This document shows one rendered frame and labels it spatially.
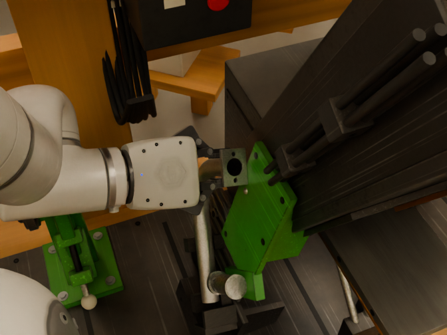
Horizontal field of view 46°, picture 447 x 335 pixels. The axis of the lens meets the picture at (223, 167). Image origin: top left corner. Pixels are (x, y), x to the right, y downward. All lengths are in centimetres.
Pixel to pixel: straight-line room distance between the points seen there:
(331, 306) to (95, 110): 56
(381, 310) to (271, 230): 19
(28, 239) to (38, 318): 94
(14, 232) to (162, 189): 55
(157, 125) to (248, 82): 176
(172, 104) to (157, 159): 203
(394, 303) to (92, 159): 46
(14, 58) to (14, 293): 76
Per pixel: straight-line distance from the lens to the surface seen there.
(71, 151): 69
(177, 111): 270
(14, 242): 120
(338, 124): 47
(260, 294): 82
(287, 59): 96
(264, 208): 75
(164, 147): 73
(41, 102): 61
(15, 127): 42
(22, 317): 25
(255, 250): 79
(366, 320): 92
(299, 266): 107
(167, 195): 73
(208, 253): 90
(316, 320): 102
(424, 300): 82
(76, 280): 97
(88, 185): 68
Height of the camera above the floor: 181
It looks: 48 degrees down
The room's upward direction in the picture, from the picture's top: straight up
